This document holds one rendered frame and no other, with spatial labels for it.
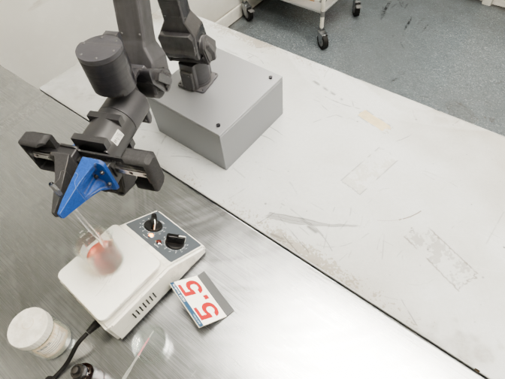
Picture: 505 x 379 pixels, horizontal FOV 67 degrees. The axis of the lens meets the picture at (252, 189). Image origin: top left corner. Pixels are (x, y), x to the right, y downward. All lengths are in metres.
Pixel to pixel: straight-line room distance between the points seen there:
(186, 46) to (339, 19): 2.31
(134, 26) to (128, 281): 0.37
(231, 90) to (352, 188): 0.31
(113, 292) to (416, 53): 2.42
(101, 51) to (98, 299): 0.35
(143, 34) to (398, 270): 0.55
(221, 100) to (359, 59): 1.89
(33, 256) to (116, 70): 0.44
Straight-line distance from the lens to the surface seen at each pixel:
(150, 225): 0.70
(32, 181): 0.95
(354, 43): 2.75
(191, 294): 0.66
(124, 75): 0.53
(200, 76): 0.81
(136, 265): 0.63
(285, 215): 0.74
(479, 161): 0.90
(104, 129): 0.54
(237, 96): 0.80
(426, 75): 2.58
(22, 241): 0.87
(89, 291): 0.64
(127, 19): 0.60
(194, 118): 0.77
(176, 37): 0.73
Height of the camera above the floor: 1.53
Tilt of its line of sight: 54 degrees down
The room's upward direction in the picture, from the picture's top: 7 degrees counter-clockwise
